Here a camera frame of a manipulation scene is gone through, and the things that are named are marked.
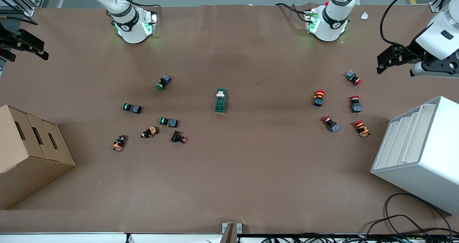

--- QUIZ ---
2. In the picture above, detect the white stepped rack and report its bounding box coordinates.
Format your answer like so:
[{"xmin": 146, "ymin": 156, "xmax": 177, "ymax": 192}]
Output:
[{"xmin": 370, "ymin": 96, "xmax": 459, "ymax": 215}]

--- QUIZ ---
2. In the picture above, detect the black square button red block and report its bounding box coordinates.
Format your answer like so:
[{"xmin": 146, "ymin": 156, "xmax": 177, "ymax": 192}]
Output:
[{"xmin": 171, "ymin": 130, "xmax": 188, "ymax": 144}]

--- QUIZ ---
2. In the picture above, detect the black cable bundle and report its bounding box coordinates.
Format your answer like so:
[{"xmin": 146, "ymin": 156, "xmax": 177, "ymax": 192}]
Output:
[{"xmin": 262, "ymin": 232, "xmax": 459, "ymax": 243}]

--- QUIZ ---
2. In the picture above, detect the black looped cable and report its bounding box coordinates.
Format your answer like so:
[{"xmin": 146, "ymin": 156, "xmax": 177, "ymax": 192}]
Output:
[{"xmin": 384, "ymin": 193, "xmax": 453, "ymax": 236}]

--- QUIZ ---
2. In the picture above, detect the red mushroom button orange block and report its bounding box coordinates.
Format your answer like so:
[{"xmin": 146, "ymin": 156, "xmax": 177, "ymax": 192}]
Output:
[{"xmin": 354, "ymin": 120, "xmax": 371, "ymax": 138}]

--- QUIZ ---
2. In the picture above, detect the grey metal camera bracket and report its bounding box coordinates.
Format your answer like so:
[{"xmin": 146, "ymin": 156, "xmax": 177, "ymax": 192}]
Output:
[{"xmin": 222, "ymin": 223, "xmax": 242, "ymax": 243}]

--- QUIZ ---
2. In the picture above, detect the brown cardboard box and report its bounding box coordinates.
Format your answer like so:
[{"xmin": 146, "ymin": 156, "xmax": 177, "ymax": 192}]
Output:
[{"xmin": 0, "ymin": 105, "xmax": 76, "ymax": 210}]

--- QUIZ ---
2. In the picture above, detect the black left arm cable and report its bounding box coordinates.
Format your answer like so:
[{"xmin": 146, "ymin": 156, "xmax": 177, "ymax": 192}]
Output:
[{"xmin": 380, "ymin": 0, "xmax": 436, "ymax": 52}]

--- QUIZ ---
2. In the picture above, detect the white table edge rail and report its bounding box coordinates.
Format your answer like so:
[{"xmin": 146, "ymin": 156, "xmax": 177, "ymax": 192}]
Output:
[{"xmin": 0, "ymin": 232, "xmax": 223, "ymax": 243}]

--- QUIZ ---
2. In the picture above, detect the green load switch white handle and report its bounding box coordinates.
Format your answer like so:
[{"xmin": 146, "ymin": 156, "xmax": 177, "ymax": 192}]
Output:
[{"xmin": 214, "ymin": 88, "xmax": 228, "ymax": 114}]

